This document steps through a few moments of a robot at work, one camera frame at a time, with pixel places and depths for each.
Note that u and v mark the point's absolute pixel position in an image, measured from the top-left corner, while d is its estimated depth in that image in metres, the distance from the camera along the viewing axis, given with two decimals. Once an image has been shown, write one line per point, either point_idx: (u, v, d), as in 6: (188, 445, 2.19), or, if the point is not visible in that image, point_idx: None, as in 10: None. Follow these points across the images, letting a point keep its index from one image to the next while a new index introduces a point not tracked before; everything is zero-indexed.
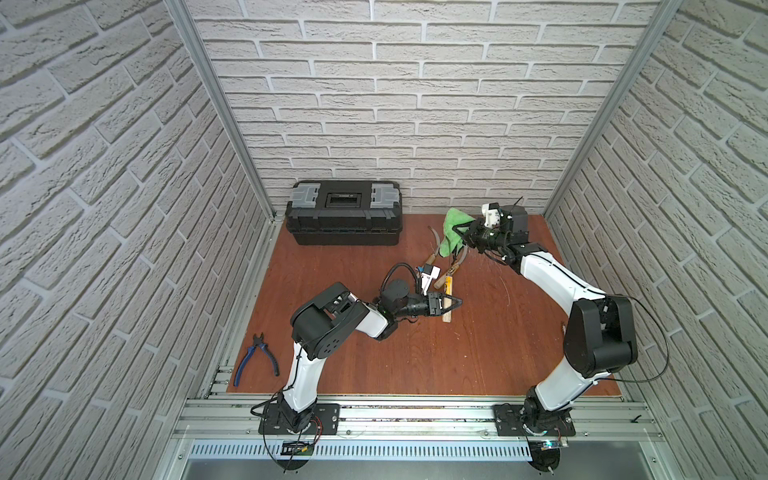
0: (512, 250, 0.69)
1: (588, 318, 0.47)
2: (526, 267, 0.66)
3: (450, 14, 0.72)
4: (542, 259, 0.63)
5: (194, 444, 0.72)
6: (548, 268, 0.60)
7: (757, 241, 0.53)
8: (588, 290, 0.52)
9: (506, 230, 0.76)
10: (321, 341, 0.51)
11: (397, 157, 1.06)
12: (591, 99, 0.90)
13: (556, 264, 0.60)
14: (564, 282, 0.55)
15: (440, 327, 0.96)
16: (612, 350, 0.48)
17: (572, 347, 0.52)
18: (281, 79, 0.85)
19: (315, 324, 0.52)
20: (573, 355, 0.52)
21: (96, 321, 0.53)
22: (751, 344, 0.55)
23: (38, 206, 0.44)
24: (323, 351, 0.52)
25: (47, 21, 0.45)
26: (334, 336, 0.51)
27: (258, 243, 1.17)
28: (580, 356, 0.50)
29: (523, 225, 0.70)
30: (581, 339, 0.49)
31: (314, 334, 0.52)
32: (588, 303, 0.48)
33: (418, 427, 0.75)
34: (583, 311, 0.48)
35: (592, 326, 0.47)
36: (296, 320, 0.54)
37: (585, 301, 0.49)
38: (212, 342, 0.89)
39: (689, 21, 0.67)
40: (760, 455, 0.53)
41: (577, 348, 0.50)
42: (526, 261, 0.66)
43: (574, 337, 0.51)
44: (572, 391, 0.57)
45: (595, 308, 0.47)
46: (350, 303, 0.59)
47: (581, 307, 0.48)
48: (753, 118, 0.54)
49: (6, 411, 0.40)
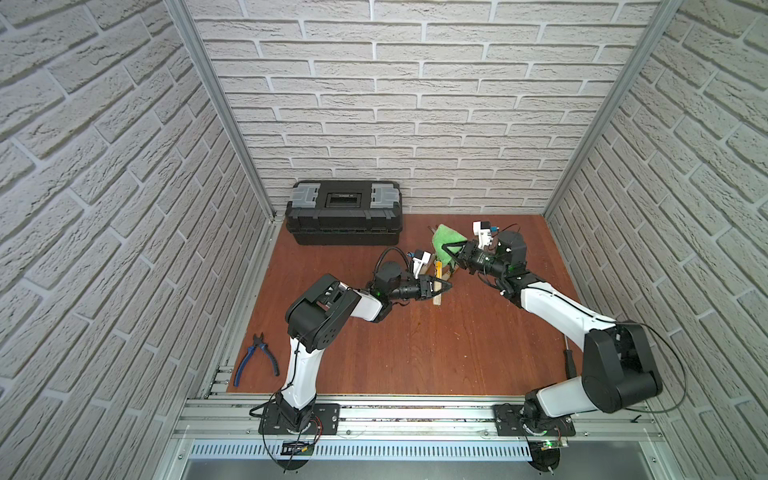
0: (511, 284, 0.67)
1: (606, 352, 0.44)
2: (529, 300, 0.63)
3: (450, 14, 0.72)
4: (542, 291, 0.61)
5: (194, 444, 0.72)
6: (550, 298, 0.58)
7: (757, 241, 0.53)
8: (597, 320, 0.49)
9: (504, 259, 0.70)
10: (318, 331, 0.52)
11: (397, 157, 1.06)
12: (591, 100, 0.91)
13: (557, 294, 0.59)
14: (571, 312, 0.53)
15: (440, 328, 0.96)
16: (633, 380, 0.45)
17: (593, 384, 0.48)
18: (281, 79, 0.85)
19: (311, 317, 0.53)
20: (596, 392, 0.47)
21: (96, 321, 0.53)
22: (752, 344, 0.54)
23: (37, 205, 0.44)
24: (322, 342, 0.53)
25: (47, 21, 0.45)
26: (330, 326, 0.52)
27: (258, 243, 1.17)
28: (604, 393, 0.46)
29: (521, 256, 0.66)
30: (602, 375, 0.45)
31: (310, 326, 0.53)
32: (600, 335, 0.46)
33: (418, 427, 0.75)
34: (599, 345, 0.45)
35: (611, 359, 0.44)
36: (291, 315, 0.55)
37: (598, 333, 0.46)
38: (212, 342, 0.89)
39: (689, 21, 0.67)
40: (760, 455, 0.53)
41: (598, 384, 0.47)
42: (528, 294, 0.63)
43: (593, 371, 0.47)
44: (575, 405, 0.56)
45: (609, 338, 0.45)
46: (342, 292, 0.60)
47: (592, 339, 0.46)
48: (753, 118, 0.54)
49: (6, 411, 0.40)
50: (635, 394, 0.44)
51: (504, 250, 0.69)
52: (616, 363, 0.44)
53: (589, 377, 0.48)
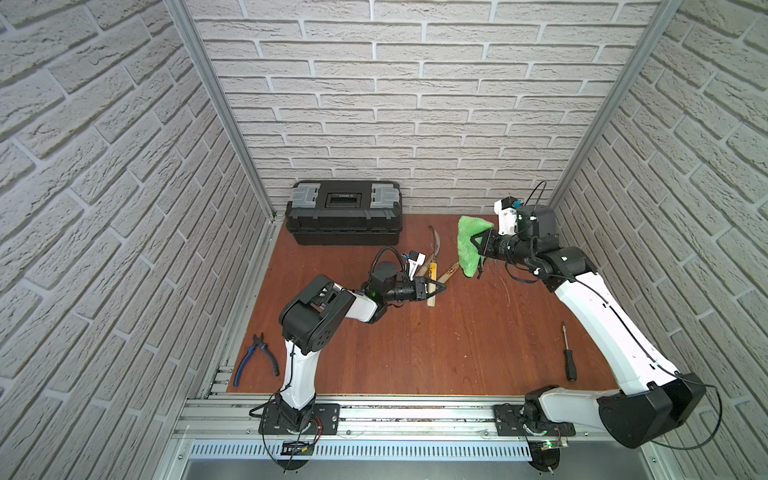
0: (551, 262, 0.52)
1: (662, 416, 0.37)
2: (570, 299, 0.50)
3: (450, 14, 0.72)
4: (594, 295, 0.47)
5: (194, 444, 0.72)
6: (601, 311, 0.46)
7: (757, 241, 0.53)
8: (657, 367, 0.41)
9: (528, 236, 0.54)
10: (312, 333, 0.51)
11: (397, 157, 1.06)
12: (591, 100, 0.91)
13: (612, 304, 0.46)
14: (621, 338, 0.43)
15: (441, 328, 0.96)
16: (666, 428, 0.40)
17: (613, 416, 0.45)
18: (281, 79, 0.85)
19: (306, 318, 0.53)
20: (612, 421, 0.46)
21: (96, 321, 0.53)
22: (752, 344, 0.54)
23: (38, 205, 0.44)
24: (317, 344, 0.52)
25: (47, 21, 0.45)
26: (325, 328, 0.52)
27: (258, 243, 1.17)
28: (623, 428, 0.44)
29: (549, 227, 0.54)
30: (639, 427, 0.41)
31: (306, 328, 0.52)
32: (660, 395, 0.38)
33: (418, 427, 0.75)
34: (659, 414, 0.38)
35: (662, 420, 0.38)
36: (285, 317, 0.54)
37: (655, 390, 0.39)
38: (212, 342, 0.89)
39: (689, 21, 0.67)
40: (760, 455, 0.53)
41: (620, 420, 0.44)
42: (571, 292, 0.49)
43: (621, 410, 0.43)
44: (575, 417, 0.57)
45: (668, 400, 0.38)
46: (338, 292, 0.59)
47: (650, 398, 0.38)
48: (753, 118, 0.54)
49: (6, 411, 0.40)
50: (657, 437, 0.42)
51: (527, 222, 0.56)
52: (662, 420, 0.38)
53: (612, 409, 0.45)
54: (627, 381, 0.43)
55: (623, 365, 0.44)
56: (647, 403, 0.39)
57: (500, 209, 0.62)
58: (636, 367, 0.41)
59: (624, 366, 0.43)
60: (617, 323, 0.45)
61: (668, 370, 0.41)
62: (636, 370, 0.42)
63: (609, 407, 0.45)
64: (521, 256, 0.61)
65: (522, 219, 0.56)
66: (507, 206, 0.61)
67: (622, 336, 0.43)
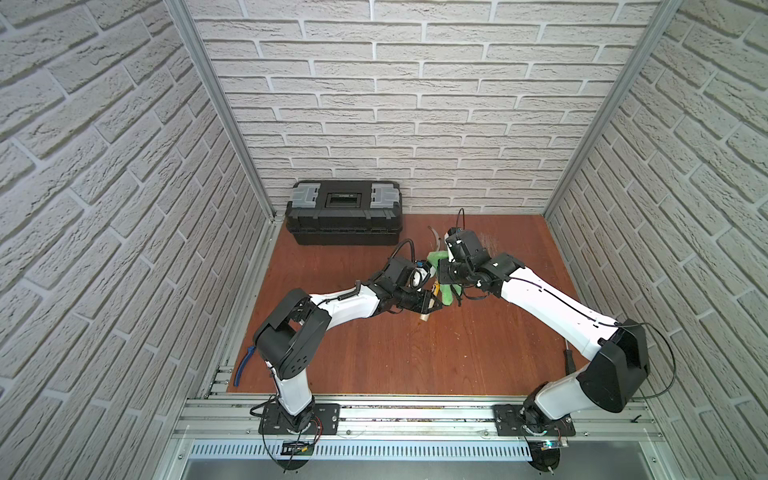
0: (487, 272, 0.58)
1: (620, 366, 0.41)
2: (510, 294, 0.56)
3: (450, 14, 0.72)
4: (529, 284, 0.53)
5: (194, 444, 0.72)
6: (537, 295, 0.52)
7: (756, 241, 0.54)
8: (600, 324, 0.46)
9: (462, 257, 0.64)
10: (287, 359, 0.46)
11: (397, 157, 1.06)
12: (591, 100, 0.91)
13: (546, 288, 0.52)
14: (562, 311, 0.49)
15: (440, 327, 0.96)
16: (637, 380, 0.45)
17: (593, 387, 0.47)
18: (282, 79, 0.85)
19: (280, 343, 0.48)
20: (595, 394, 0.47)
21: (96, 321, 0.53)
22: (752, 344, 0.54)
23: (38, 206, 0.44)
24: (291, 370, 0.48)
25: (47, 21, 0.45)
26: (299, 354, 0.47)
27: (257, 243, 1.16)
28: (606, 396, 0.46)
29: (474, 246, 0.62)
30: (612, 387, 0.44)
31: (279, 354, 0.47)
32: (611, 348, 0.42)
33: (418, 427, 0.75)
34: (613, 362, 0.41)
35: (623, 371, 0.42)
36: (259, 339, 0.49)
37: (606, 343, 0.44)
38: (212, 342, 0.89)
39: (689, 21, 0.67)
40: (760, 455, 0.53)
41: (600, 388, 0.46)
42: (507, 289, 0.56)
43: (597, 378, 0.45)
44: (575, 405, 0.56)
45: (619, 350, 0.42)
46: (315, 309, 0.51)
47: (605, 354, 0.42)
48: (753, 118, 0.54)
49: (6, 411, 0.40)
50: (633, 391, 0.44)
51: (457, 247, 0.65)
52: (626, 371, 0.42)
53: (590, 381, 0.47)
54: (587, 349, 0.47)
55: (575, 334, 0.48)
56: (605, 359, 0.42)
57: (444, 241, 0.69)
58: (583, 331, 0.46)
59: (576, 334, 0.48)
60: (552, 302, 0.50)
61: (608, 325, 0.46)
62: (584, 334, 0.46)
63: (587, 380, 0.48)
64: (465, 275, 0.68)
65: (452, 247, 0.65)
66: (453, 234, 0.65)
67: (561, 309, 0.49)
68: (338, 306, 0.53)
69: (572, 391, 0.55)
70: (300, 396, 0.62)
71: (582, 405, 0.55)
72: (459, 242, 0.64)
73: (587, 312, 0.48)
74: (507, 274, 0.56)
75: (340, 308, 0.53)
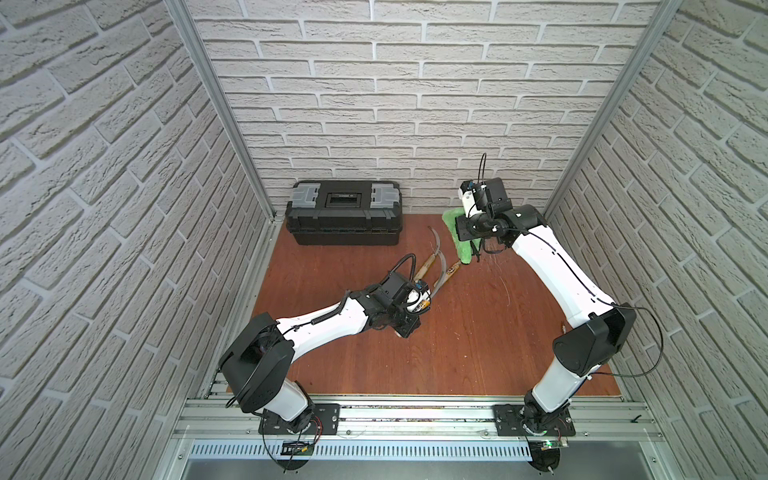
0: (507, 220, 0.56)
1: (600, 339, 0.43)
2: (523, 248, 0.56)
3: (450, 14, 0.72)
4: (545, 245, 0.52)
5: (194, 444, 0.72)
6: (549, 257, 0.51)
7: (757, 241, 0.53)
8: (598, 300, 0.47)
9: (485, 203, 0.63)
10: (246, 393, 0.43)
11: (397, 157, 1.06)
12: (590, 99, 0.89)
13: (560, 253, 0.51)
14: (565, 277, 0.49)
15: (441, 328, 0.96)
16: (606, 353, 0.48)
17: (567, 351, 0.51)
18: (281, 79, 0.85)
19: (243, 374, 0.44)
20: (565, 355, 0.52)
21: (96, 321, 0.53)
22: (752, 344, 0.54)
23: (37, 206, 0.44)
24: (255, 401, 0.45)
25: (47, 21, 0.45)
26: (259, 388, 0.43)
27: (257, 243, 1.16)
28: (575, 359, 0.49)
29: (499, 193, 0.60)
30: (584, 353, 0.47)
31: (240, 386, 0.43)
32: (597, 322, 0.44)
33: (418, 427, 0.75)
34: (594, 333, 0.44)
35: (601, 344, 0.44)
36: (226, 367, 0.46)
37: (595, 317, 0.45)
38: (212, 342, 0.89)
39: (689, 21, 0.67)
40: (760, 455, 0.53)
41: (573, 352, 0.49)
42: (524, 240, 0.54)
43: (572, 343, 0.49)
44: (569, 392, 0.58)
45: (605, 325, 0.44)
46: (282, 339, 0.44)
47: (590, 326, 0.44)
48: (753, 118, 0.54)
49: (6, 411, 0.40)
50: (600, 360, 0.48)
51: (481, 194, 0.63)
52: (603, 344, 0.45)
53: (567, 344, 0.50)
54: (574, 317, 0.49)
55: (568, 301, 0.50)
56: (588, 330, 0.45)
57: (462, 196, 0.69)
58: (580, 301, 0.47)
59: (570, 301, 0.49)
60: (559, 265, 0.50)
61: (605, 301, 0.47)
62: (579, 304, 0.47)
63: (563, 342, 0.51)
64: (483, 222, 0.66)
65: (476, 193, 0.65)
66: (465, 190, 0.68)
67: (566, 277, 0.49)
68: (311, 333, 0.48)
69: (559, 372, 0.58)
70: (290, 403, 0.61)
71: (576, 388, 0.57)
72: (484, 187, 0.62)
73: (590, 287, 0.48)
74: (527, 226, 0.54)
75: (314, 335, 0.49)
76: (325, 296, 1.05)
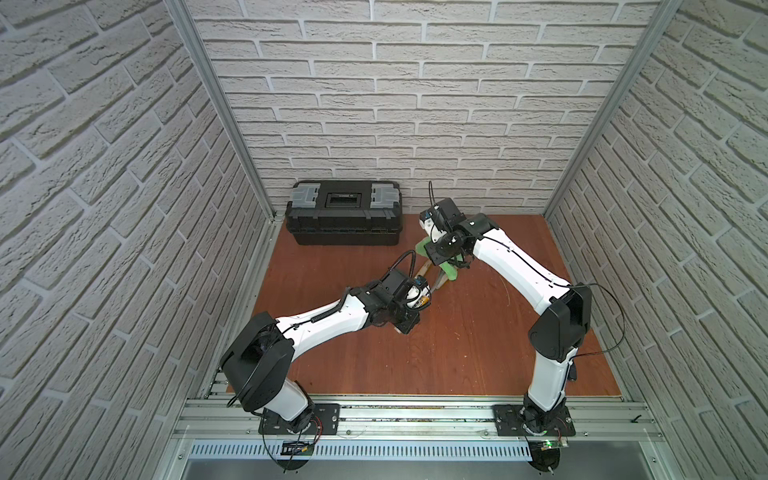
0: (463, 230, 0.61)
1: (565, 320, 0.47)
2: (483, 252, 0.60)
3: (450, 14, 0.72)
4: (499, 244, 0.57)
5: (194, 444, 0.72)
6: (505, 255, 0.56)
7: (757, 241, 0.53)
8: (554, 284, 0.51)
9: (441, 221, 0.69)
10: (248, 392, 0.43)
11: (397, 157, 1.06)
12: (590, 99, 0.89)
13: (514, 250, 0.56)
14: (523, 270, 0.53)
15: (440, 329, 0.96)
16: (578, 336, 0.52)
17: (540, 340, 0.54)
18: (281, 79, 0.85)
19: (244, 374, 0.44)
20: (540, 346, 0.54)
21: (96, 321, 0.53)
22: (752, 344, 0.54)
23: (38, 205, 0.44)
24: (257, 400, 0.45)
25: (47, 21, 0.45)
26: (262, 386, 0.43)
27: (257, 243, 1.16)
28: (550, 347, 0.52)
29: (451, 210, 0.66)
30: (555, 337, 0.50)
31: (241, 385, 0.44)
32: (559, 304, 0.48)
33: (418, 427, 0.75)
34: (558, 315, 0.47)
35: (568, 326, 0.48)
36: (226, 366, 0.46)
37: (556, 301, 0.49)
38: (212, 342, 0.89)
39: (689, 21, 0.67)
40: (761, 456, 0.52)
41: (546, 339, 0.52)
42: (482, 246, 0.59)
43: (543, 330, 0.52)
44: (558, 381, 0.58)
45: (565, 306, 0.48)
46: (282, 337, 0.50)
47: (553, 309, 0.47)
48: (753, 118, 0.54)
49: (6, 411, 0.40)
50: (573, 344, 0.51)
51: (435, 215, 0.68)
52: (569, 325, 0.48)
53: (540, 333, 0.53)
54: (538, 305, 0.53)
55: (530, 291, 0.54)
56: (552, 314, 0.48)
57: (424, 224, 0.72)
58: (539, 289, 0.51)
59: (532, 291, 0.53)
60: (515, 262, 0.54)
61: (562, 285, 0.51)
62: (539, 292, 0.51)
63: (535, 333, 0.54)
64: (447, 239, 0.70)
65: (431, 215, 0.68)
66: (423, 219, 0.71)
67: (523, 269, 0.53)
68: (311, 331, 0.48)
69: (542, 362, 0.59)
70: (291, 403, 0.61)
71: (564, 376, 0.58)
72: (437, 208, 0.69)
73: (545, 274, 0.52)
74: (481, 232, 0.59)
75: (314, 332, 0.49)
76: (325, 297, 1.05)
